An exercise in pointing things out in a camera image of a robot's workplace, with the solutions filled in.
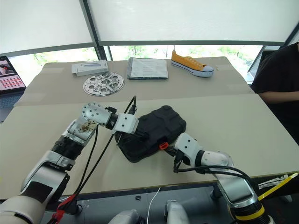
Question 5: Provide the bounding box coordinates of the grey rounded robot leg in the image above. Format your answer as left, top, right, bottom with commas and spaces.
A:
164, 200, 190, 224
108, 209, 141, 224

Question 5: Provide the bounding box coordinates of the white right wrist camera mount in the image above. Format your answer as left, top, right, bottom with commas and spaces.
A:
173, 133, 204, 164

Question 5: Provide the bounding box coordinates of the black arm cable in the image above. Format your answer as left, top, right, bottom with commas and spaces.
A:
173, 161, 255, 188
73, 95, 139, 198

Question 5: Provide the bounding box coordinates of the yellow black tape strip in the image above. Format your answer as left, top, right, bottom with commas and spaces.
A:
257, 173, 299, 200

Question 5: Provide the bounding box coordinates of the yellow canvas sneaker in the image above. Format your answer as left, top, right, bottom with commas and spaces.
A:
170, 49, 215, 78

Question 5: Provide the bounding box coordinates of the round perforated metal plate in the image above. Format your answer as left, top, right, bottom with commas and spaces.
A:
83, 71, 125, 96

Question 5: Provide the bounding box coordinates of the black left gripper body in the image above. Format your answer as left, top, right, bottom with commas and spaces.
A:
133, 119, 151, 141

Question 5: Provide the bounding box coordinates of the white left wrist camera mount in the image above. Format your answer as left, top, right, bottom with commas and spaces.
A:
114, 112, 139, 135

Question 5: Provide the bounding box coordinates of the person in black shirt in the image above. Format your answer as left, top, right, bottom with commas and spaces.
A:
251, 42, 299, 131

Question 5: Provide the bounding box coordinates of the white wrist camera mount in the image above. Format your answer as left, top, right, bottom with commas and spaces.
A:
173, 133, 204, 164
114, 112, 139, 135

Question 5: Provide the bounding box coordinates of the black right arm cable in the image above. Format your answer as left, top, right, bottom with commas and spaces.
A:
173, 161, 255, 188

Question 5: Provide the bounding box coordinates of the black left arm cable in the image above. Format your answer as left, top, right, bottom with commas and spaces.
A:
73, 95, 139, 198

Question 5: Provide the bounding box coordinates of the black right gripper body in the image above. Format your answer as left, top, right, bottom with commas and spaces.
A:
171, 148, 188, 173

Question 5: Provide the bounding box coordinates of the white cardboard box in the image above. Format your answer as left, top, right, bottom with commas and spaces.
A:
71, 59, 109, 77

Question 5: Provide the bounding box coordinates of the open laptop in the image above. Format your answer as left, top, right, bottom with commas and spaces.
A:
0, 55, 27, 122

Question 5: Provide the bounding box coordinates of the wide white roller blind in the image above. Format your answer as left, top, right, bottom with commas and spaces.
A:
87, 0, 299, 45

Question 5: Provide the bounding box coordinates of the grey folded packet in plastic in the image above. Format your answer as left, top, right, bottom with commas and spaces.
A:
127, 57, 170, 81

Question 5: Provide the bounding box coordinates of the grey window frame post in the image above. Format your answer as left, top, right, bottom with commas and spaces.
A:
79, 0, 113, 62

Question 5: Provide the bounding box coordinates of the thin white cable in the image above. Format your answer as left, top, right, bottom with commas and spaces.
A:
146, 186, 162, 224

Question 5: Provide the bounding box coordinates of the beige cardboard sheet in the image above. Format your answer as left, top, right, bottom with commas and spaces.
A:
14, 56, 257, 108

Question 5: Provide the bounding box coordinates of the black plastic tool case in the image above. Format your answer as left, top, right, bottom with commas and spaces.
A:
114, 105, 187, 163

